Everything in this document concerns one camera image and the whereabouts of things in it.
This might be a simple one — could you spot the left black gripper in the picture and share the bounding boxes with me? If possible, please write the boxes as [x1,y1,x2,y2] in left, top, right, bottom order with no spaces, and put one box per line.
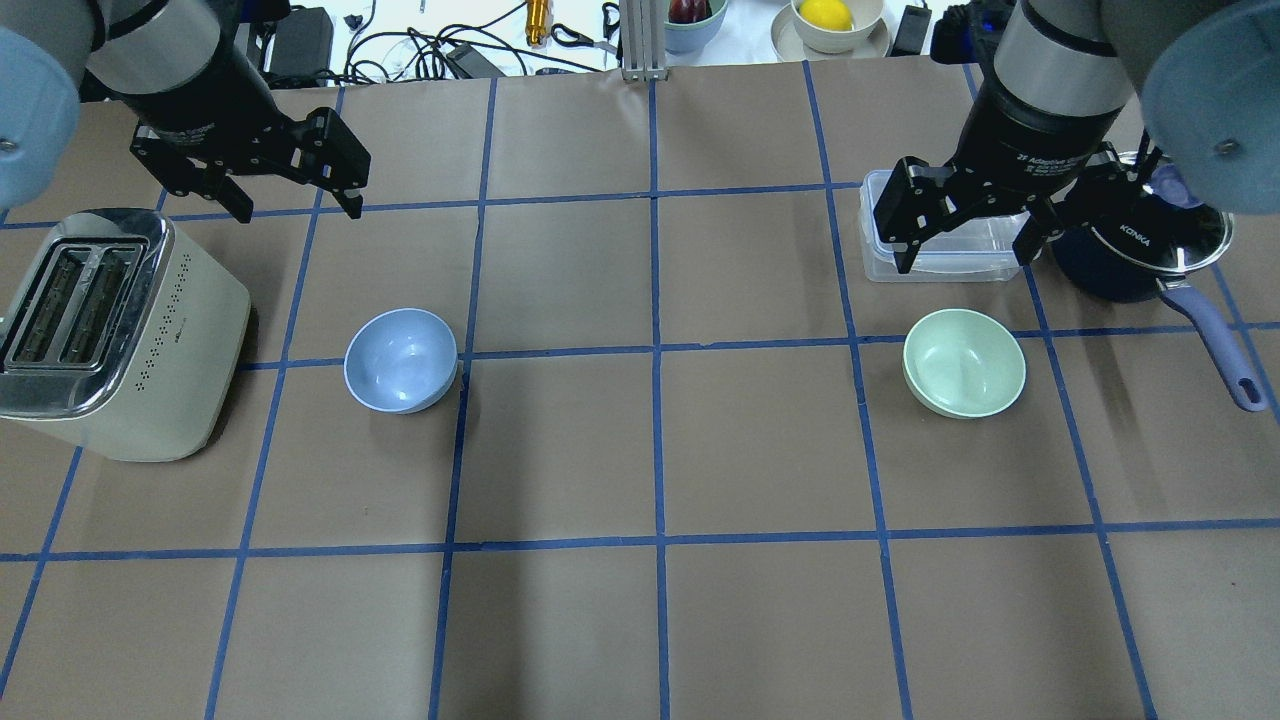
[131,105,371,224]

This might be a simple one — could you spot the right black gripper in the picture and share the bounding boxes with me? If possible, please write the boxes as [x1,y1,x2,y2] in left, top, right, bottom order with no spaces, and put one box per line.
[874,140,1132,275]

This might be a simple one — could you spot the green bowl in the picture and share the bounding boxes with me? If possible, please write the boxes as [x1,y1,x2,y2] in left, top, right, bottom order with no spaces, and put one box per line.
[901,307,1027,420]

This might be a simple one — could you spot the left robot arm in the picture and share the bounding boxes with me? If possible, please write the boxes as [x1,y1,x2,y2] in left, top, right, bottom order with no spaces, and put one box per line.
[1,1,371,223]

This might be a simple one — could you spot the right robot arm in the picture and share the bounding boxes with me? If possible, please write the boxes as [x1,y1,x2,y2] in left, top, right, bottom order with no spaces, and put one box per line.
[874,1,1279,274]

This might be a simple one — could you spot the beige bowl with lemon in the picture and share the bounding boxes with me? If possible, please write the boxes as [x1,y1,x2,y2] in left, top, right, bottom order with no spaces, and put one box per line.
[771,1,890,61]

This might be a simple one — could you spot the blue bowl with fruit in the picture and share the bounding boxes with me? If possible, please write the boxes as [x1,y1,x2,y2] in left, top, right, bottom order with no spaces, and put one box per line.
[663,0,730,55]

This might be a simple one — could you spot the clear plastic food container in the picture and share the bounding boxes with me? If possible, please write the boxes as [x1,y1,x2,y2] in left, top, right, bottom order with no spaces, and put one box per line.
[859,169,1029,283]

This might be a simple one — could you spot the black power adapter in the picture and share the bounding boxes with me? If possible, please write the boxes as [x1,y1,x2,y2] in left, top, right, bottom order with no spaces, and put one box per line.
[264,6,334,88]

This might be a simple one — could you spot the dark blue saucepan with lid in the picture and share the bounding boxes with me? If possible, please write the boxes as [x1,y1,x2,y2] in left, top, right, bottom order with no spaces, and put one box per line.
[1050,143,1268,413]

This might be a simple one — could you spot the cream and chrome toaster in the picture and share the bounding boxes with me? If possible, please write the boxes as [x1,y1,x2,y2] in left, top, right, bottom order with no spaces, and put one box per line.
[1,208,252,462]

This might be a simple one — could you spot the orange handled tool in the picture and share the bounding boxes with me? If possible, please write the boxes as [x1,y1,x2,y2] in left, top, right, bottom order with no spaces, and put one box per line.
[524,0,550,47]

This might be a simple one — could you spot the aluminium frame post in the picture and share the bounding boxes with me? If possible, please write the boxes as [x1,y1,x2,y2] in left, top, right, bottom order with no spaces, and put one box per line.
[617,0,669,82]

